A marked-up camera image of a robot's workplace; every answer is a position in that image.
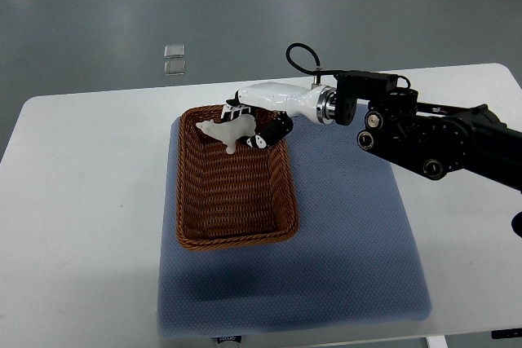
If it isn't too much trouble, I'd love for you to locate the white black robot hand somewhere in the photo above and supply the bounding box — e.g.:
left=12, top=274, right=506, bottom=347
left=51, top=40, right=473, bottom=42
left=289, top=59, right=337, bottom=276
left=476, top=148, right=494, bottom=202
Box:
left=221, top=82, right=336, bottom=149

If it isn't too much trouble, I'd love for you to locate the white bear figurine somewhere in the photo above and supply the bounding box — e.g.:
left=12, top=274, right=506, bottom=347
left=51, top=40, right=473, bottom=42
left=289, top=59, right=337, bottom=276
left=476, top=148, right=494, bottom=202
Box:
left=196, top=114, right=256, bottom=154

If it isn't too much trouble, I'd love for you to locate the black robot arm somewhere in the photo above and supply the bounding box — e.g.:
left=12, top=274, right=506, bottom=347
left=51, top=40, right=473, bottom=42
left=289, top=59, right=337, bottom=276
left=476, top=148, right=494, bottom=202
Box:
left=285, top=42, right=521, bottom=190

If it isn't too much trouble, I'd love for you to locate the brown wicker basket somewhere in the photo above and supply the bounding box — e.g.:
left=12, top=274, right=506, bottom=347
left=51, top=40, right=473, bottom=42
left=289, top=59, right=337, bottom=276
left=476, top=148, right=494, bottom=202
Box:
left=175, top=105, right=299, bottom=251

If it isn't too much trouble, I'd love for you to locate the lower metal floor plate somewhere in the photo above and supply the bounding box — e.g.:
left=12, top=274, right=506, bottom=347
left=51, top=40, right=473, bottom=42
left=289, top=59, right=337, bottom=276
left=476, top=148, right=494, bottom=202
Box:
left=164, top=59, right=186, bottom=76

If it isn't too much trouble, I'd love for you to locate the metal floor plate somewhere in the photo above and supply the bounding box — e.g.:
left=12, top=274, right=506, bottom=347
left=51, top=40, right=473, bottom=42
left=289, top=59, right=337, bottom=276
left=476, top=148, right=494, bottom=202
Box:
left=164, top=59, right=186, bottom=76
left=164, top=44, right=185, bottom=59

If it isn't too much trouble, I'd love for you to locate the upper metal floor plate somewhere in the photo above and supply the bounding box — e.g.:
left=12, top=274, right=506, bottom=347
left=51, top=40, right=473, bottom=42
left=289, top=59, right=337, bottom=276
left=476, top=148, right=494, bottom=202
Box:
left=164, top=44, right=185, bottom=59

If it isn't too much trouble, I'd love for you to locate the blue textured mat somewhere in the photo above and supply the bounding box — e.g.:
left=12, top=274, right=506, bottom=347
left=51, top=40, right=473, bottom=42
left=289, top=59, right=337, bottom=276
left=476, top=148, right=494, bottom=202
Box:
left=157, top=117, right=431, bottom=338

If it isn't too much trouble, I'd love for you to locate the black label tag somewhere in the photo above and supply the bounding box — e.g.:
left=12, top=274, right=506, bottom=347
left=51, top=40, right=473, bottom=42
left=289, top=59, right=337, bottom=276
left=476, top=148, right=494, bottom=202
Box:
left=216, top=336, right=242, bottom=344

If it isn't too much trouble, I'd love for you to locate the black table control panel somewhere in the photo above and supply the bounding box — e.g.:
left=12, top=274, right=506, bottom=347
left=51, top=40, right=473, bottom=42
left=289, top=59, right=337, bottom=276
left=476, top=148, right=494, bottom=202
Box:
left=491, top=328, right=522, bottom=340

